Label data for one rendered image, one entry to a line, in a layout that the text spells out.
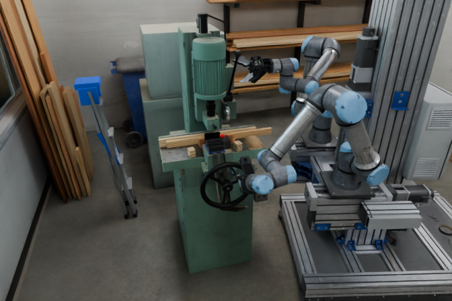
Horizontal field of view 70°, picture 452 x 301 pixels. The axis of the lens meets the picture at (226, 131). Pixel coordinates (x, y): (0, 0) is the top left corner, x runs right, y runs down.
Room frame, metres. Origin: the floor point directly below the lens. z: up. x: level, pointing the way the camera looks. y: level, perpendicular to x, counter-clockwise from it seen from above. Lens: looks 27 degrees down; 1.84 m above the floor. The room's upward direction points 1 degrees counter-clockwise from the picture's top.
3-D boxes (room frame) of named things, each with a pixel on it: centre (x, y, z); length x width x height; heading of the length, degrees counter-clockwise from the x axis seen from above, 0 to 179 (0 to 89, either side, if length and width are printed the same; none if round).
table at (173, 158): (1.63, 0.07, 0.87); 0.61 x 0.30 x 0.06; 105
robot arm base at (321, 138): (1.91, -0.63, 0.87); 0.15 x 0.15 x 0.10
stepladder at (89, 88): (2.17, 0.90, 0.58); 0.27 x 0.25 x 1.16; 106
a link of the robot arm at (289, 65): (1.77, -0.34, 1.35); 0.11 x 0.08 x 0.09; 105
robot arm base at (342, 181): (1.42, -0.64, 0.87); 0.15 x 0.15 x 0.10
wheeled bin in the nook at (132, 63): (3.52, 0.93, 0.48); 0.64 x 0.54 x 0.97; 109
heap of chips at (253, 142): (1.71, -0.16, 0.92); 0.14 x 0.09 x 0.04; 15
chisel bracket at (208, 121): (1.75, 0.09, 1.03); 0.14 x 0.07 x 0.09; 15
